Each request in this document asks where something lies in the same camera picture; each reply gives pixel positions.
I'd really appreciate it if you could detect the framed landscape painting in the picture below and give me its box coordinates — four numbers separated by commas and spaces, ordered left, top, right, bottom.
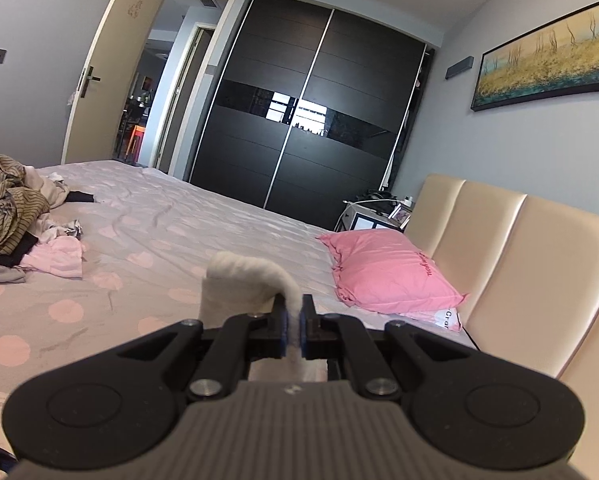
470, 0, 599, 112

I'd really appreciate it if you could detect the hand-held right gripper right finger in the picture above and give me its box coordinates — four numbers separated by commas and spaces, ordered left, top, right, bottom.
303, 294, 473, 402

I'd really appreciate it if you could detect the white nightstand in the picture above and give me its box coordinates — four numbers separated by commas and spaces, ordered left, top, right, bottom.
335, 202, 413, 233

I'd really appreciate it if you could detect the white printed pillow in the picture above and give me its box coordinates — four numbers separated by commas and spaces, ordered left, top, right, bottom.
404, 305, 463, 332

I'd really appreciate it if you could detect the black sliding door wardrobe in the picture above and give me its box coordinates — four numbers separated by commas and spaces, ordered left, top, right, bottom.
188, 0, 435, 231

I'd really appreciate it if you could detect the cream leather headboard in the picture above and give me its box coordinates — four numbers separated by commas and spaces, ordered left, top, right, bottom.
404, 174, 599, 480

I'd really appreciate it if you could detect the light pink garment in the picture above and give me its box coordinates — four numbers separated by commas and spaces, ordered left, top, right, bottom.
20, 236, 85, 279

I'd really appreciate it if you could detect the dark grey wall box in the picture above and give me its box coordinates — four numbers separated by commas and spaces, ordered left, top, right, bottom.
445, 56, 475, 80

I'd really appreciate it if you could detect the black crumpled garment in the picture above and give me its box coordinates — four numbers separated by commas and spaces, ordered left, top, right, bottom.
0, 232, 40, 268

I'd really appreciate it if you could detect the white knit garment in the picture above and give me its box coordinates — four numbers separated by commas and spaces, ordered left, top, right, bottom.
198, 251, 330, 382

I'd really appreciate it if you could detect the cream room door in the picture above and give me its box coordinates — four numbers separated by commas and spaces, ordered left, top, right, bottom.
62, 0, 168, 165

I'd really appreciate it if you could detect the black and white patterned cloth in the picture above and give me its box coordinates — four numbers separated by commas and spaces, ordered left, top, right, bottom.
40, 219, 84, 244

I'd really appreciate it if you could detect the orange stool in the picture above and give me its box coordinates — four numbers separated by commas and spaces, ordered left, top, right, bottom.
126, 124, 147, 158

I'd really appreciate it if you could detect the bed with polka dot sheet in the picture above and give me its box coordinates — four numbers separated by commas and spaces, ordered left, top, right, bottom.
0, 160, 480, 411

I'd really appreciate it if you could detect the pink pillow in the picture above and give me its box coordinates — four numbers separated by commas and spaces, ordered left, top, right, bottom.
318, 230, 469, 317

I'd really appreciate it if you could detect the black door handle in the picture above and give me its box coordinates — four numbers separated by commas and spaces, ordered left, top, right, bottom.
80, 66, 102, 99

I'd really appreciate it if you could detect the white crumpled garment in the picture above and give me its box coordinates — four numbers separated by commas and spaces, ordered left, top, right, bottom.
24, 165, 71, 211

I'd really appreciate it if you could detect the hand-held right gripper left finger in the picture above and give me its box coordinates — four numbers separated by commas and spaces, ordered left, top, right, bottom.
117, 294, 287, 402

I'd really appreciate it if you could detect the brown striped garment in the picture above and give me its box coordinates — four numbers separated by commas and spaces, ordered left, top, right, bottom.
0, 151, 51, 261

